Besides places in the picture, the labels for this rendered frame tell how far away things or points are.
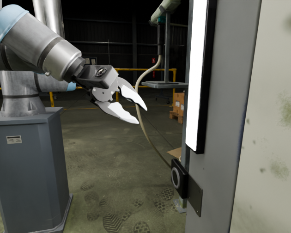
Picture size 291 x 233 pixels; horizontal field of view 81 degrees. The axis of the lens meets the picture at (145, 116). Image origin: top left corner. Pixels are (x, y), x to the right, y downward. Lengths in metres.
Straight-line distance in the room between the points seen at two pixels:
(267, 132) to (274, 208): 0.11
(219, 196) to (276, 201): 0.14
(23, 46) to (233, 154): 0.47
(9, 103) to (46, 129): 0.20
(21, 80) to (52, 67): 0.56
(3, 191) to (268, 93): 1.11
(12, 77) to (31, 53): 0.56
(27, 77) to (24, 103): 0.13
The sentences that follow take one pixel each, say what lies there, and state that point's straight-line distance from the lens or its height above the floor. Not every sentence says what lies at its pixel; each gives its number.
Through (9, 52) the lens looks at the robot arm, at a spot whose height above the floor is 0.89.
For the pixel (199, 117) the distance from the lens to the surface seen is 0.41.
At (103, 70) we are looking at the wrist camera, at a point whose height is 0.84.
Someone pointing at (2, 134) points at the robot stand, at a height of 0.58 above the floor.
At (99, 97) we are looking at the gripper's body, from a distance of 0.43.
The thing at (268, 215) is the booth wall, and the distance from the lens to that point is 0.34.
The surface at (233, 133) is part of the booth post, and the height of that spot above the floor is 0.73.
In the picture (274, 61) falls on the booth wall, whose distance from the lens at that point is 0.30.
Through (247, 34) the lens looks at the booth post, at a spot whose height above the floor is 0.89.
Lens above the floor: 0.83
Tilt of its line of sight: 13 degrees down
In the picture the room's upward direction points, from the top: straight up
